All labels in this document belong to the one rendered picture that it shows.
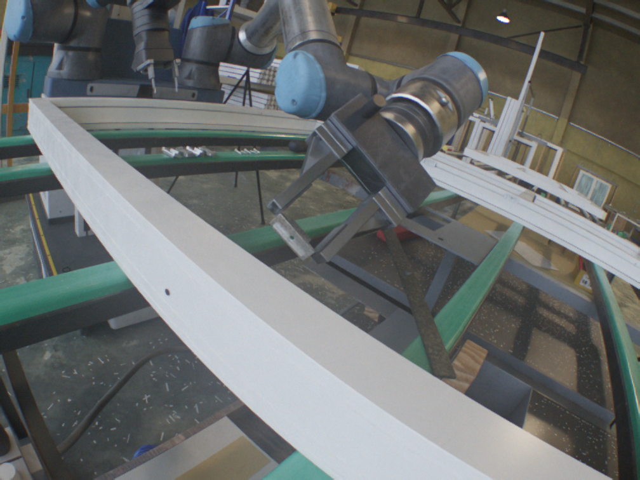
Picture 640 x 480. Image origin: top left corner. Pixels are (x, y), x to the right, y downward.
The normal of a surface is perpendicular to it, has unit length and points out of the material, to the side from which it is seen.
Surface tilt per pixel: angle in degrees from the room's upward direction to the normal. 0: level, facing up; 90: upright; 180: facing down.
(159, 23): 68
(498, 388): 90
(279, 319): 0
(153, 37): 75
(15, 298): 0
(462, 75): 50
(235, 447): 0
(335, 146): 55
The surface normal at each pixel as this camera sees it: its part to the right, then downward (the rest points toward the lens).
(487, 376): -0.60, 0.18
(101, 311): 0.76, 0.43
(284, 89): -0.85, 0.06
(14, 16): -0.33, 0.39
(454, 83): 0.29, -0.22
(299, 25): -0.44, -0.20
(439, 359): 0.25, -0.88
